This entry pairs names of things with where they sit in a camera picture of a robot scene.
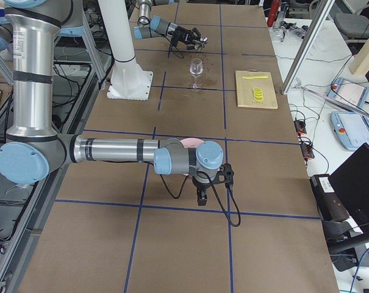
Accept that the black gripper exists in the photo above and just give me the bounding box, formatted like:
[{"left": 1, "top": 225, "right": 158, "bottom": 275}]
[
  {"left": 192, "top": 175, "right": 212, "bottom": 206},
  {"left": 171, "top": 26, "right": 207, "bottom": 51}
]

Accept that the clear wine glass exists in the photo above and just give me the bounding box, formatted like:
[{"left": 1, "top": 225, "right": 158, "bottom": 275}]
[{"left": 189, "top": 58, "right": 203, "bottom": 92}]

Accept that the pink bowl of ice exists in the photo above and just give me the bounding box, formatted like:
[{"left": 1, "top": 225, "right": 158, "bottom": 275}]
[{"left": 181, "top": 138, "right": 204, "bottom": 176}]

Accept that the steel cocktail jigger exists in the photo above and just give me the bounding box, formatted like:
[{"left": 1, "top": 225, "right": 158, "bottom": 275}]
[{"left": 194, "top": 37, "right": 208, "bottom": 52}]

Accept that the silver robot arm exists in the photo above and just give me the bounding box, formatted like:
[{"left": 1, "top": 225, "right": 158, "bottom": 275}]
[
  {"left": 0, "top": 1, "right": 231, "bottom": 206},
  {"left": 133, "top": 0, "right": 209, "bottom": 51}
]

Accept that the yellow plastic knife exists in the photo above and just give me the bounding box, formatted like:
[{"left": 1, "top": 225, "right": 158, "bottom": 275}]
[{"left": 242, "top": 75, "right": 268, "bottom": 80}]

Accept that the bamboo cutting board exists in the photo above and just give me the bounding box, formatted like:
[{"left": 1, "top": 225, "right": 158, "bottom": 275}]
[{"left": 235, "top": 70, "right": 278, "bottom": 110}]

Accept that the red bottle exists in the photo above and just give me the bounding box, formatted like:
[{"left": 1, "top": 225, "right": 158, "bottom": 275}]
[{"left": 267, "top": 0, "right": 281, "bottom": 27}]

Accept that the orange connector block lower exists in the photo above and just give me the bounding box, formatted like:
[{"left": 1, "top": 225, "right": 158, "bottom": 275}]
[{"left": 300, "top": 141, "right": 315, "bottom": 160}]

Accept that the orange connector block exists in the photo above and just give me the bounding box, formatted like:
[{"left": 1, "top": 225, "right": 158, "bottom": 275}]
[
  {"left": 300, "top": 141, "right": 315, "bottom": 160},
  {"left": 294, "top": 120, "right": 307, "bottom": 136}
]

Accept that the orange connector block upper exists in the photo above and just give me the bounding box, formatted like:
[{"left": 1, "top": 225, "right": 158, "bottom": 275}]
[{"left": 294, "top": 120, "right": 307, "bottom": 136}]

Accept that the black box device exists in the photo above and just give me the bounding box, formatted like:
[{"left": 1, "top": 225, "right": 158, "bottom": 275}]
[{"left": 309, "top": 174, "right": 349, "bottom": 222}]

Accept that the black laptop computer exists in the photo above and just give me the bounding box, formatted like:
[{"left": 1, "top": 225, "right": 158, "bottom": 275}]
[{"left": 329, "top": 143, "right": 369, "bottom": 229}]

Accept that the upper teach pendant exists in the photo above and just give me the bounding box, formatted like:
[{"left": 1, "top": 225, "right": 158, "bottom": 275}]
[{"left": 328, "top": 77, "right": 369, "bottom": 107}]

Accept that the teach pendant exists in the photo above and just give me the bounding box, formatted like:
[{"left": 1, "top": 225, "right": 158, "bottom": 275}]
[
  {"left": 330, "top": 111, "right": 369, "bottom": 151},
  {"left": 328, "top": 77, "right": 369, "bottom": 107}
]

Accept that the lower teach pendant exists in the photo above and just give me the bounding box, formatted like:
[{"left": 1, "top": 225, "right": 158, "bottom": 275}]
[{"left": 330, "top": 111, "right": 369, "bottom": 151}]

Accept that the metal rod on side table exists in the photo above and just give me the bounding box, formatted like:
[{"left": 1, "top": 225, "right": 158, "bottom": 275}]
[{"left": 293, "top": 85, "right": 369, "bottom": 118}]

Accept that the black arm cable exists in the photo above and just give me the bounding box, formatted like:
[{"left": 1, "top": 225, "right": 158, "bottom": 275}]
[
  {"left": 158, "top": 170, "right": 242, "bottom": 227},
  {"left": 167, "top": 33, "right": 185, "bottom": 60}
]

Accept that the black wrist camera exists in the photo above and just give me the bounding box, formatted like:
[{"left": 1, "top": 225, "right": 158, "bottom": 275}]
[{"left": 213, "top": 163, "right": 234, "bottom": 189}]

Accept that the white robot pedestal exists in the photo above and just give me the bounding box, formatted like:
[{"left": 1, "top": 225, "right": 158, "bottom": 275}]
[{"left": 98, "top": 0, "right": 153, "bottom": 101}]

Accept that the aluminium frame post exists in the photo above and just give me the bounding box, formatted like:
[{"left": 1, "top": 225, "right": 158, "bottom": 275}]
[{"left": 281, "top": 0, "right": 335, "bottom": 95}]

